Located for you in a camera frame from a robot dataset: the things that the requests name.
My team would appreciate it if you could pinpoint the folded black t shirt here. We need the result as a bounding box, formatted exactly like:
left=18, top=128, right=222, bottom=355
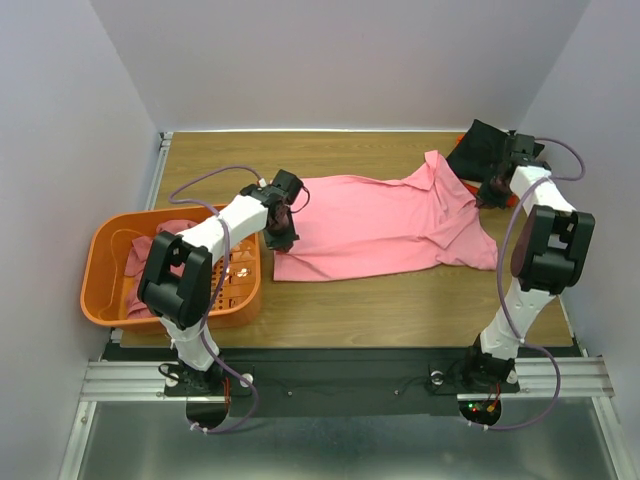
left=446, top=119, right=519, bottom=182

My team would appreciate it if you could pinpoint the dusty rose shirt in basket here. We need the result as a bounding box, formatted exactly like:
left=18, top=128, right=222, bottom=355
left=124, top=219, right=196, bottom=320

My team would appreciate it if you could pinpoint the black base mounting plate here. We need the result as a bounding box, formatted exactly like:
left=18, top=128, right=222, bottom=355
left=102, top=345, right=551, bottom=419

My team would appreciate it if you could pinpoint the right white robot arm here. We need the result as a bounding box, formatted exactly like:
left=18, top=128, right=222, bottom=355
left=460, top=131, right=595, bottom=390

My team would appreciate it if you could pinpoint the light pink t shirt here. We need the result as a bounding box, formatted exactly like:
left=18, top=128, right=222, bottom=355
left=273, top=150, right=498, bottom=282

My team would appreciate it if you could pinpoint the folded orange t shirt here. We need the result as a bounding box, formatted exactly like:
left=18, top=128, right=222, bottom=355
left=455, top=134, right=518, bottom=208

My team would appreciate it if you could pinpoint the orange plastic basket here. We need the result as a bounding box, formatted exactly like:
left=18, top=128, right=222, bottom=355
left=80, top=206, right=261, bottom=334

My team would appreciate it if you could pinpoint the aluminium frame rail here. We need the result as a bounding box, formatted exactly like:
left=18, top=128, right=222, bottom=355
left=79, top=130, right=174, bottom=402

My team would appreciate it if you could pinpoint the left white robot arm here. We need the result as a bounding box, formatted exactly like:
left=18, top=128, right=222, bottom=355
left=137, top=170, right=307, bottom=394

